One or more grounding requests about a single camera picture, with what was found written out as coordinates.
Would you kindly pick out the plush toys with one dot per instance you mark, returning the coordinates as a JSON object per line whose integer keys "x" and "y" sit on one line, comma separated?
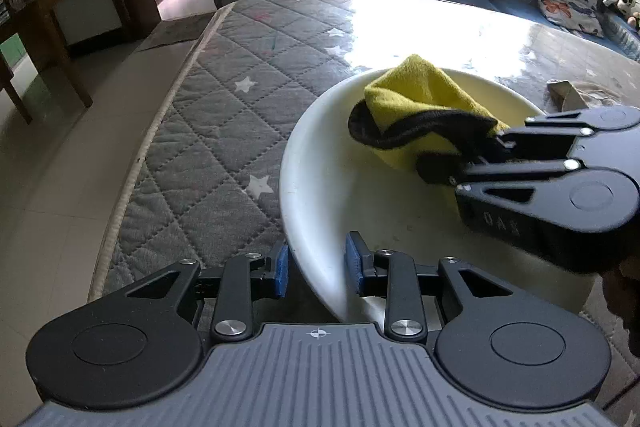
{"x": 628, "y": 10}

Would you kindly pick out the dark wooden desk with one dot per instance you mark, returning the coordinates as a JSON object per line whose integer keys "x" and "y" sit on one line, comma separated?
{"x": 35, "y": 22}

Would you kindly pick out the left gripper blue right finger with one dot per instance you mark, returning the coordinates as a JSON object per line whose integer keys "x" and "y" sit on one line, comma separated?
{"x": 359, "y": 263}

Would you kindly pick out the yellow and black cleaning cloth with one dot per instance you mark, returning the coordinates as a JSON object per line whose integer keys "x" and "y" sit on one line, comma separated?
{"x": 417, "y": 119}

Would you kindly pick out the large white bowl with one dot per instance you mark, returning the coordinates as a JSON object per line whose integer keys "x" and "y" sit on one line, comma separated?
{"x": 331, "y": 185}

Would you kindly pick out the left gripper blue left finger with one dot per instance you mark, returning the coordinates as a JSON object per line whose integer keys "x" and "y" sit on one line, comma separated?
{"x": 279, "y": 269}

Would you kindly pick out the grey towel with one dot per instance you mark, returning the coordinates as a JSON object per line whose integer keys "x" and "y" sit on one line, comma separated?
{"x": 568, "y": 95}

